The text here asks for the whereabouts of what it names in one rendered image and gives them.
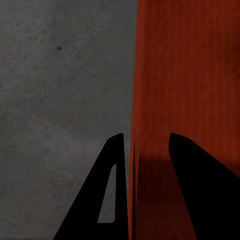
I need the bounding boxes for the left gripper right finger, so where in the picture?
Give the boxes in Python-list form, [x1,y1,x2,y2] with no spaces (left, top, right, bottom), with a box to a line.
[168,133,240,240]

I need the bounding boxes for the storage box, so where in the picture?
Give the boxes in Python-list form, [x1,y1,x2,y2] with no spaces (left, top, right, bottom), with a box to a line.
[127,0,240,240]

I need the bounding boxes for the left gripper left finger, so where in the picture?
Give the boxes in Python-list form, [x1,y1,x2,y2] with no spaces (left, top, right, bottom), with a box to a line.
[53,133,129,240]

